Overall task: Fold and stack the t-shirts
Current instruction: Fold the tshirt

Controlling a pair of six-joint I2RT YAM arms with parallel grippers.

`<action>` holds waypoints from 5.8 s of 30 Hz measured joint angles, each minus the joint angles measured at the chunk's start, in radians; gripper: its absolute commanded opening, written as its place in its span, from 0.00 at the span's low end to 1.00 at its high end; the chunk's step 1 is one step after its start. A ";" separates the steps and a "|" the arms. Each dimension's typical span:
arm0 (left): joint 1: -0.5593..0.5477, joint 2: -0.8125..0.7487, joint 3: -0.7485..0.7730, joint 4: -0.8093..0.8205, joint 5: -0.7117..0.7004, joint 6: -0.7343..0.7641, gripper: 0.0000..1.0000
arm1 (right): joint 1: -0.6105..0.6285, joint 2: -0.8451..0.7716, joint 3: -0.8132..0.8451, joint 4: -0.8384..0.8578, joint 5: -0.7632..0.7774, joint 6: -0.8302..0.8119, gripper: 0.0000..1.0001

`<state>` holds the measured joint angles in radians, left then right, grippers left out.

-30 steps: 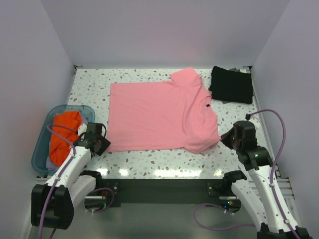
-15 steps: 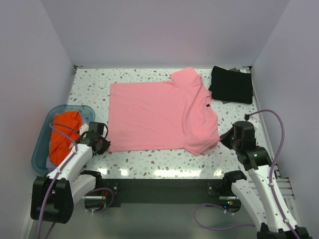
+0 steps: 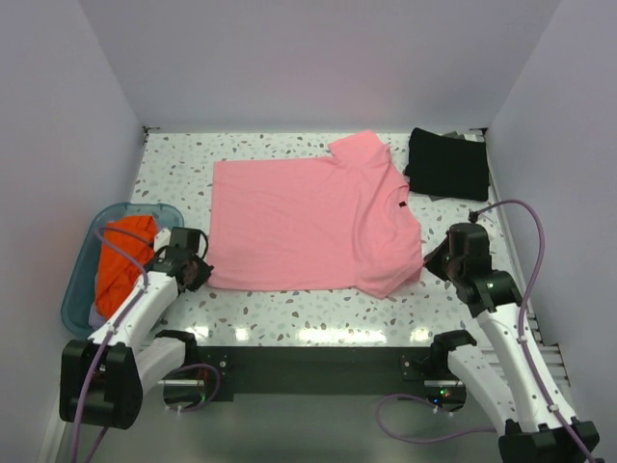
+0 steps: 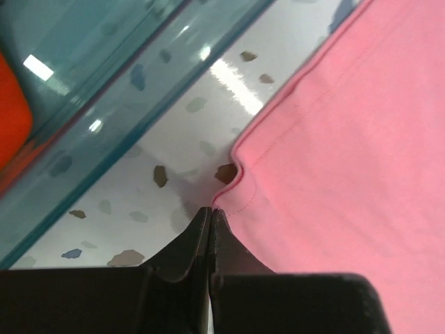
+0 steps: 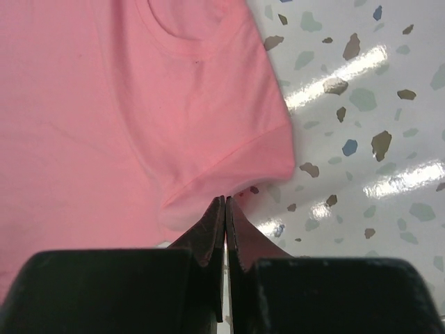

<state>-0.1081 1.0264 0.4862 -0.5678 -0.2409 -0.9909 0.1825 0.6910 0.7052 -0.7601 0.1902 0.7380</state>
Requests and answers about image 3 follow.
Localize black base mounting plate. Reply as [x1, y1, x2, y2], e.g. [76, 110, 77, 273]
[144, 344, 488, 411]

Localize aluminium frame rail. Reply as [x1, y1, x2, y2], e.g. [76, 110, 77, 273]
[476, 307, 570, 388]

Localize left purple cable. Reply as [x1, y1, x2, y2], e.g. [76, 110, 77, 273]
[69, 225, 223, 463]

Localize folded black t-shirt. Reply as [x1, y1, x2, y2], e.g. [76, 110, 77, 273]
[404, 127, 490, 202]

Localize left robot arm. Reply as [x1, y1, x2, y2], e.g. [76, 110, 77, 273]
[59, 227, 213, 429]

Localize pink t-shirt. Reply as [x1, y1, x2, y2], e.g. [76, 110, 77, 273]
[207, 131, 423, 299]

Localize teal plastic basket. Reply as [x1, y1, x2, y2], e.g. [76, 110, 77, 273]
[61, 203, 184, 338]

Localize orange t-shirt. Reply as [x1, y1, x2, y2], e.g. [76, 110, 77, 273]
[94, 215, 158, 319]

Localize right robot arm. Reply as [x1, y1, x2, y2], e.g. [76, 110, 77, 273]
[424, 223, 600, 462]

